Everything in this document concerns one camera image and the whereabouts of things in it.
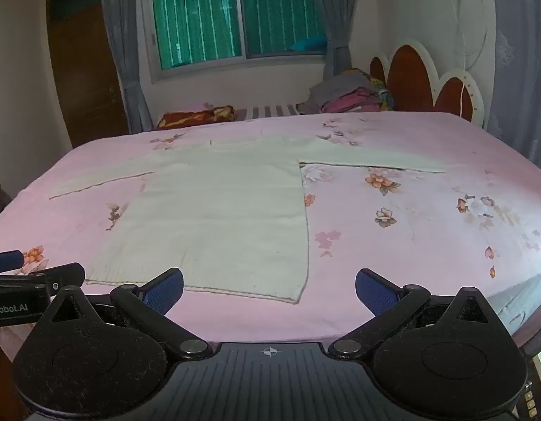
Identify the grey striped pillow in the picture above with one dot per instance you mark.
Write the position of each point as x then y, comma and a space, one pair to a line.
266, 110

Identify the white knit sweater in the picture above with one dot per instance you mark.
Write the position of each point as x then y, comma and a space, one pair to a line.
217, 210

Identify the green glass window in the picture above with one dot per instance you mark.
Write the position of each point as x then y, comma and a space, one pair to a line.
235, 13

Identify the grey lace curtain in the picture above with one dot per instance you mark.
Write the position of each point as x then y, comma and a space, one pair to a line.
522, 52

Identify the device with yellow buttons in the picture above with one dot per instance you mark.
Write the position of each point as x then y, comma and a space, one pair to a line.
536, 386

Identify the red and white headboard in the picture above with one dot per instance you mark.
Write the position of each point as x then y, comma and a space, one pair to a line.
413, 83

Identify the pink floral bed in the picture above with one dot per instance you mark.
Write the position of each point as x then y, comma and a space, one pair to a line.
406, 228

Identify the red gold patterned pillow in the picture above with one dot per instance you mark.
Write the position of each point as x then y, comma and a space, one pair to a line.
193, 117

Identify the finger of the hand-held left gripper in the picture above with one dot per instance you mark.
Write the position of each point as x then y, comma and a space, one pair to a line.
5, 261
66, 274

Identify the grey window curtain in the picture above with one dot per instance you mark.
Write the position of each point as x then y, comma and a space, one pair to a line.
125, 44
338, 17

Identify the pile of folded clothes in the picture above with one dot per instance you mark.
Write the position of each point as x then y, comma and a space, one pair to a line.
345, 94

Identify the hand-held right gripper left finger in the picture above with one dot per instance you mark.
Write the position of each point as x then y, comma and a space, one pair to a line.
165, 293

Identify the brown wooden door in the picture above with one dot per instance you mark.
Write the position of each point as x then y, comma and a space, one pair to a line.
84, 70

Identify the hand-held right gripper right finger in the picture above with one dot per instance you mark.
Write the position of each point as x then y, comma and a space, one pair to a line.
374, 293

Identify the blue item on windowsill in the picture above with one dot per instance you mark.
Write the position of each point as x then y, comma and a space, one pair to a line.
309, 44

